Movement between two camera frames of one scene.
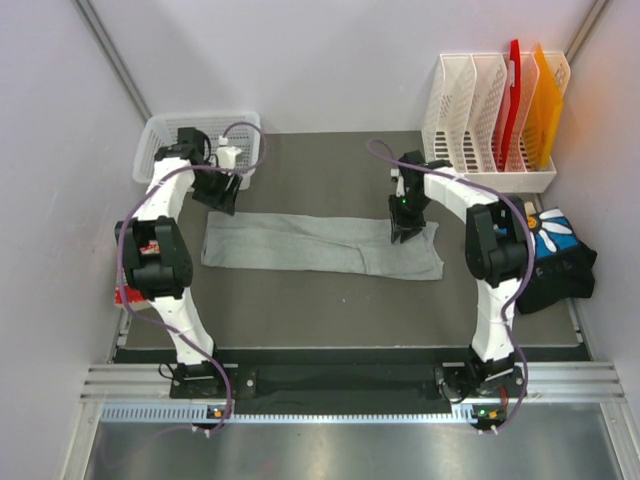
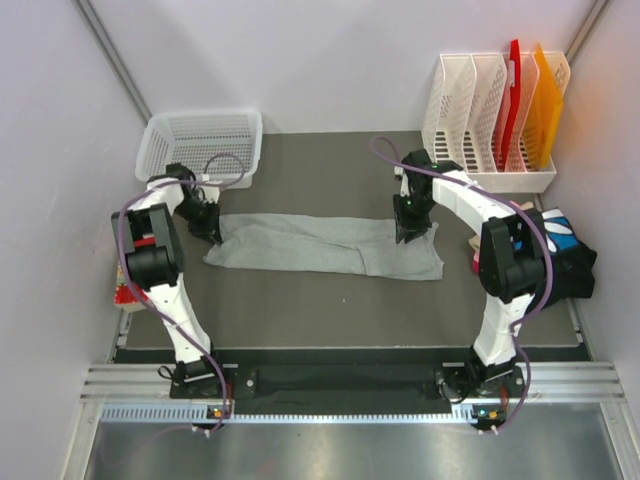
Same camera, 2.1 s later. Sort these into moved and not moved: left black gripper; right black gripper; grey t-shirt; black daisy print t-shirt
Moved: left black gripper
Not moved: right black gripper; black daisy print t-shirt; grey t-shirt
